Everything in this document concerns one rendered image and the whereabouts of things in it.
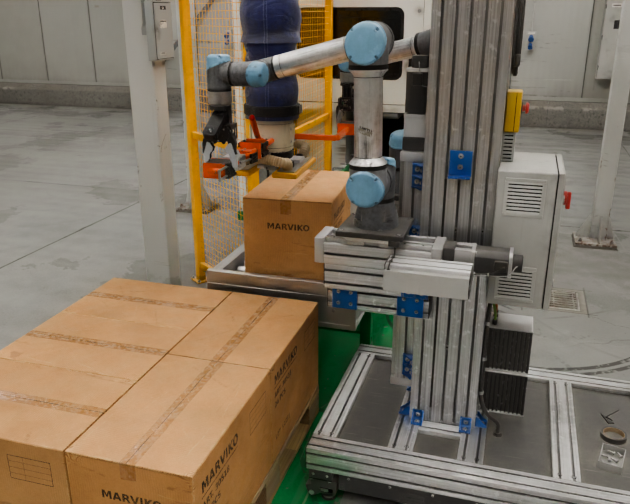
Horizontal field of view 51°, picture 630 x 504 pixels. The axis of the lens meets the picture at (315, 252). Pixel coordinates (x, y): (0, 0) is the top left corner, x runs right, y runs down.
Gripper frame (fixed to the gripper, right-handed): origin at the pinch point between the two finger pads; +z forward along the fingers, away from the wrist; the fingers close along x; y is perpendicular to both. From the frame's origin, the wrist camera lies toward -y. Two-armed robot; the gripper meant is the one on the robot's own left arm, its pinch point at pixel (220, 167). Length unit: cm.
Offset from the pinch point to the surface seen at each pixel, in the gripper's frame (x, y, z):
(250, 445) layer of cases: -16, -26, 86
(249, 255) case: 15, 66, 55
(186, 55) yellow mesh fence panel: 96, 186, -23
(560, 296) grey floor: -138, 220, 124
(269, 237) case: 6, 66, 46
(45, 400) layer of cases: 46, -43, 69
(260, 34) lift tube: 2, 50, -40
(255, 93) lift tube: 5, 50, -18
